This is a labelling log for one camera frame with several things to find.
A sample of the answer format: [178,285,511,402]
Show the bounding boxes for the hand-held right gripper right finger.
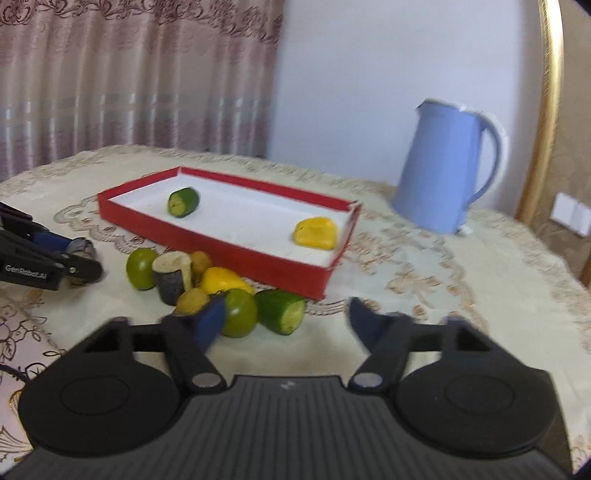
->
[346,296,502,395]

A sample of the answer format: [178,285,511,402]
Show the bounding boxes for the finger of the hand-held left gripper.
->
[44,248,103,288]
[0,201,73,253]

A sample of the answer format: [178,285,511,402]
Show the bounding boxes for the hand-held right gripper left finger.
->
[83,293,227,394]

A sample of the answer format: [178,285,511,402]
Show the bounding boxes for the dark eggplant piece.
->
[68,237,98,267]
[152,251,193,306]

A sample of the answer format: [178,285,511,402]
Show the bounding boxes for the brown longan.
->
[190,250,214,287]
[176,288,212,316]

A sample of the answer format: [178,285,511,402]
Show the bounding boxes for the green tomato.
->
[221,288,259,339]
[126,248,160,291]

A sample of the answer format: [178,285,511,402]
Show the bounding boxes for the yellow pepper piece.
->
[292,218,340,251]
[199,267,256,297]

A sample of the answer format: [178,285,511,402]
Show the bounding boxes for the long cucumber piece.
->
[254,289,308,336]

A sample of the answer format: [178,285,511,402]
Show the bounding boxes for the red cardboard box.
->
[97,166,362,301]

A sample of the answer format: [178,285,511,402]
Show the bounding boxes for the short cucumber piece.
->
[167,187,200,219]

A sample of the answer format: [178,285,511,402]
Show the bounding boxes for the blue electric kettle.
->
[392,98,509,237]

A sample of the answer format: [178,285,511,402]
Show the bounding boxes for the pink patterned curtain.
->
[0,0,284,183]

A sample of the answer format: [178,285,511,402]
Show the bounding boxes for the white wall switch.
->
[551,192,591,238]

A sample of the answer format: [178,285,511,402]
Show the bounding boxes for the gold curved frame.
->
[515,0,566,222]

